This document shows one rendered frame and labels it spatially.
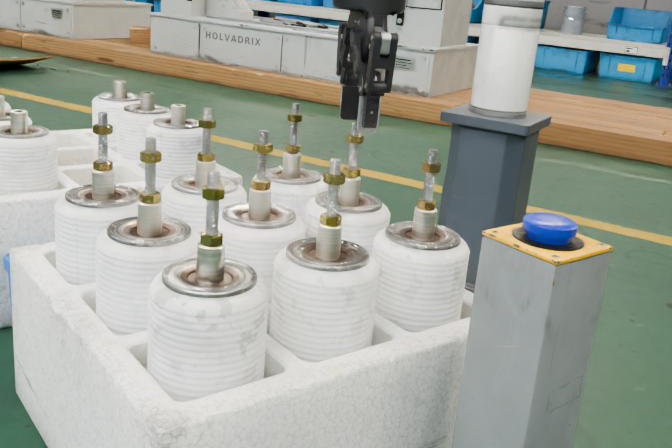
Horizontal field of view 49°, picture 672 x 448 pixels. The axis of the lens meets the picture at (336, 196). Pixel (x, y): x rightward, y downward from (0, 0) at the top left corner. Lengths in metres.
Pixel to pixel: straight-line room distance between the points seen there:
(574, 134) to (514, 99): 1.44
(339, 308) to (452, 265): 0.13
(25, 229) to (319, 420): 0.56
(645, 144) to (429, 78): 0.82
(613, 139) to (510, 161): 1.44
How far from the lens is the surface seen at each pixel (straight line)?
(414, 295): 0.71
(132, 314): 0.68
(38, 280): 0.79
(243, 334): 0.58
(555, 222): 0.57
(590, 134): 2.62
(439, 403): 0.73
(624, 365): 1.14
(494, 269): 0.57
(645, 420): 1.02
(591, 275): 0.58
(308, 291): 0.63
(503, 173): 1.19
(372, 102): 0.75
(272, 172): 0.91
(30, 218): 1.05
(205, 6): 3.63
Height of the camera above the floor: 0.49
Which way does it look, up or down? 16 degrees down
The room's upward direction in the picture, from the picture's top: 5 degrees clockwise
